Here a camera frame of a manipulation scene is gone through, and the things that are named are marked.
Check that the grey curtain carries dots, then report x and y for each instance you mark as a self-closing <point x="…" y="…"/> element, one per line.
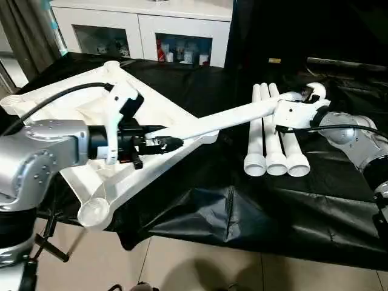
<point x="27" y="36"/>

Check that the red bottle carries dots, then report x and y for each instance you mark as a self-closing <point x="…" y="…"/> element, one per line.
<point x="160" y="51"/>

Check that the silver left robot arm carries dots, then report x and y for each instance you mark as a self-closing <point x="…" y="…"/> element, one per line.
<point x="36" y="157"/>

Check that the white plastic table top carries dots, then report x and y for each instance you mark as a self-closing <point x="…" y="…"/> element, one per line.
<point x="79" y="121"/>

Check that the black mat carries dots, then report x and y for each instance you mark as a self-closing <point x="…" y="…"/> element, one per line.
<point x="242" y="200"/>

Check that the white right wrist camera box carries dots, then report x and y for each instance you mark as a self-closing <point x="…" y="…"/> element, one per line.
<point x="300" y="109"/>

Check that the white cabinet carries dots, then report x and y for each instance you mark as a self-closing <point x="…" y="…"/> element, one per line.
<point x="139" y="24"/>

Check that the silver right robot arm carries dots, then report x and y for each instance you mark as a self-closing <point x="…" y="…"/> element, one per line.
<point x="357" y="139"/>

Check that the white bottle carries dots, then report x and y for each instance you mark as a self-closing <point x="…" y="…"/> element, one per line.
<point x="204" y="59"/>

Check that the gold label plate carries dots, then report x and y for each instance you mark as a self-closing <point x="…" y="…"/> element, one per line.
<point x="274" y="60"/>

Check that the white plastic table leg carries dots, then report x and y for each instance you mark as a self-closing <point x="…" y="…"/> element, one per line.
<point x="274" y="145"/>
<point x="294" y="154"/>
<point x="256" y="139"/>
<point x="230" y="118"/>

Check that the silver metal rail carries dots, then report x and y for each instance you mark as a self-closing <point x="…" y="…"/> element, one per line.
<point x="351" y="62"/>

